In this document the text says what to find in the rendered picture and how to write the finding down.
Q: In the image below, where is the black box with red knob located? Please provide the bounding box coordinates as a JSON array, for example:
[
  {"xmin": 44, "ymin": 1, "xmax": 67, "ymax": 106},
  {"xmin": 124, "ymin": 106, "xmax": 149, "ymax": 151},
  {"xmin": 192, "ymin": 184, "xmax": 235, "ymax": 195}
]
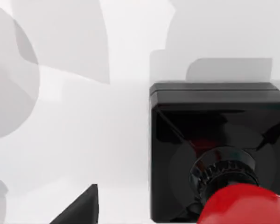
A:
[{"xmin": 149, "ymin": 82, "xmax": 280, "ymax": 224}]

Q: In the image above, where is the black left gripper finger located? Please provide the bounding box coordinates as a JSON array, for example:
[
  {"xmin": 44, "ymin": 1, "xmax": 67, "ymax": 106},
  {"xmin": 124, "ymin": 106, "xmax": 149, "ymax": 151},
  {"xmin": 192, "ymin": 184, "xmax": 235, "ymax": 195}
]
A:
[{"xmin": 49, "ymin": 183, "xmax": 99, "ymax": 224}]

